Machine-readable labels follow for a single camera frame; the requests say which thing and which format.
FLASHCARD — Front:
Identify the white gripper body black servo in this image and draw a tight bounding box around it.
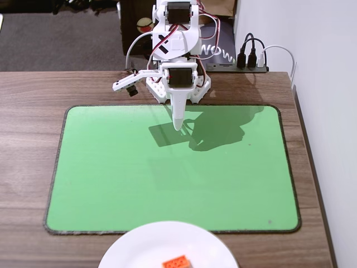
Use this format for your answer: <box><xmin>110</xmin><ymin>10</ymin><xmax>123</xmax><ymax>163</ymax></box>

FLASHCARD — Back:
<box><xmin>161</xmin><ymin>61</ymin><xmax>199</xmax><ymax>97</ymax></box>

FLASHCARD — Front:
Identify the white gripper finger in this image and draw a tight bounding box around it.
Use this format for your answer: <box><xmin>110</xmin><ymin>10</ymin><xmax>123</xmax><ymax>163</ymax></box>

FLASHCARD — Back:
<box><xmin>170</xmin><ymin>94</ymin><xmax>187</xmax><ymax>132</ymax></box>

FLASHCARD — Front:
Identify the orange lego block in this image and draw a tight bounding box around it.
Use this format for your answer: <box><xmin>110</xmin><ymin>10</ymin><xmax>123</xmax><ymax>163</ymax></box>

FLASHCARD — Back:
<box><xmin>162</xmin><ymin>255</ymin><xmax>193</xmax><ymax>268</ymax></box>

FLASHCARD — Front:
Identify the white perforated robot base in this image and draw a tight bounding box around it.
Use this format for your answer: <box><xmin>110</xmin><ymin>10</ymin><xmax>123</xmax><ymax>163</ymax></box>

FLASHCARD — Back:
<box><xmin>146</xmin><ymin>68</ymin><xmax>212</xmax><ymax>104</ymax></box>

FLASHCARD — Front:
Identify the white round plate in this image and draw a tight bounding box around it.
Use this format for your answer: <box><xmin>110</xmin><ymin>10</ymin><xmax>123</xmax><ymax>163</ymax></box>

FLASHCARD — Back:
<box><xmin>97</xmin><ymin>221</ymin><xmax>240</xmax><ymax>268</ymax></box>

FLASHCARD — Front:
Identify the black power strip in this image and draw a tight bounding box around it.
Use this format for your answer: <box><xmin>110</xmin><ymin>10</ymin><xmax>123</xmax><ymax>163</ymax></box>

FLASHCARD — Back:
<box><xmin>205</xmin><ymin>63</ymin><xmax>271</xmax><ymax>73</ymax></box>

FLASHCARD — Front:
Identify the dark bag with WOW print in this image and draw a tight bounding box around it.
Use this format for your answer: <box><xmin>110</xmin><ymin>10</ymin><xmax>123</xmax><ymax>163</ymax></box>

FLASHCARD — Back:
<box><xmin>198</xmin><ymin>21</ymin><xmax>238</xmax><ymax>66</ymax></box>

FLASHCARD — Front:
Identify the round yellow red sticker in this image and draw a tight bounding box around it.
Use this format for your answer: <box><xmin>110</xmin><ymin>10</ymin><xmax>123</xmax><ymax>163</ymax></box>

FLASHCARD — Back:
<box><xmin>137</xmin><ymin>17</ymin><xmax>153</xmax><ymax>35</ymax></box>

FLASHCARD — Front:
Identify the dark brown cabinet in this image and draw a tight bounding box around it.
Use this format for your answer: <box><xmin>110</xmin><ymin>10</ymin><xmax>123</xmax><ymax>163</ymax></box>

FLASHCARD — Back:
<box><xmin>118</xmin><ymin>0</ymin><xmax>154</xmax><ymax>56</ymax></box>

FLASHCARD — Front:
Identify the green mat with grey edge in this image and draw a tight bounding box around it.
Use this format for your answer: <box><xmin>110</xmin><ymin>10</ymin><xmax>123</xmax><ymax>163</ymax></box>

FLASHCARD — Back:
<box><xmin>43</xmin><ymin>104</ymin><xmax>302</xmax><ymax>235</ymax></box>

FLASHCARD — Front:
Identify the wrist camera on white bracket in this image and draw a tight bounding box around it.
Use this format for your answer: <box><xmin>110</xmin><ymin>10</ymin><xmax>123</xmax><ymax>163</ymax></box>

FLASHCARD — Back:
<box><xmin>112</xmin><ymin>69</ymin><xmax>164</xmax><ymax>97</ymax></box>

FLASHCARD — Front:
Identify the camera usb cable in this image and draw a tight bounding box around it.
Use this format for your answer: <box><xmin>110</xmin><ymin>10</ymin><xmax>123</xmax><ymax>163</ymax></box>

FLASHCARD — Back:
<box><xmin>125</xmin><ymin>31</ymin><xmax>153</xmax><ymax>75</ymax></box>

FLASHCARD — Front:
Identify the red white black servo wire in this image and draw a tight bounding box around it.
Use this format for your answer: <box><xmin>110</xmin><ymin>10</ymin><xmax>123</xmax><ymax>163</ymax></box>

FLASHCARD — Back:
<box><xmin>195</xmin><ymin>5</ymin><xmax>224</xmax><ymax>62</ymax></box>

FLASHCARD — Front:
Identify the black usb plug and cable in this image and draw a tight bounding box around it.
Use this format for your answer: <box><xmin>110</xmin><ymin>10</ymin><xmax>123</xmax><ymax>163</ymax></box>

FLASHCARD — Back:
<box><xmin>244</xmin><ymin>32</ymin><xmax>258</xmax><ymax>68</ymax></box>
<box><xmin>236</xmin><ymin>38</ymin><xmax>268</xmax><ymax>69</ymax></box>

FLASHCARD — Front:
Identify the white usb plug and cable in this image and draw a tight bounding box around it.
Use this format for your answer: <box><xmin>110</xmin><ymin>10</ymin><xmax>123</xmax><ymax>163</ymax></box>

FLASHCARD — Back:
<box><xmin>257</xmin><ymin>44</ymin><xmax>297</xmax><ymax>84</ymax></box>

